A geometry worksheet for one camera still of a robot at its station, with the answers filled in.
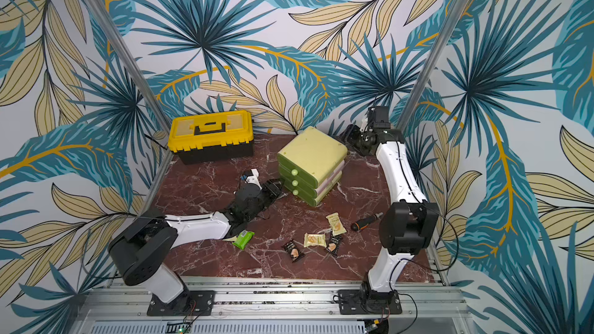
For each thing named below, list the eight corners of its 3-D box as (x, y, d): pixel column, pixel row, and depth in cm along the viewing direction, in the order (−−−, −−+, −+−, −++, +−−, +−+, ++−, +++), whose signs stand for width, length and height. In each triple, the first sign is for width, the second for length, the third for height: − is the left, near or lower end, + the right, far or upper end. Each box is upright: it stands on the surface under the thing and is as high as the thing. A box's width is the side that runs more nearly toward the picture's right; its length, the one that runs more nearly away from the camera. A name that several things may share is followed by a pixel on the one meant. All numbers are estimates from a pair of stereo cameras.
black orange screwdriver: (354, 232, 91) (356, 229, 88) (350, 226, 92) (352, 223, 90) (381, 217, 95) (384, 213, 93) (377, 212, 96) (379, 208, 94)
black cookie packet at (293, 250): (295, 264, 83) (295, 263, 82) (281, 247, 87) (281, 246, 85) (304, 256, 85) (304, 254, 84) (291, 240, 89) (291, 238, 87)
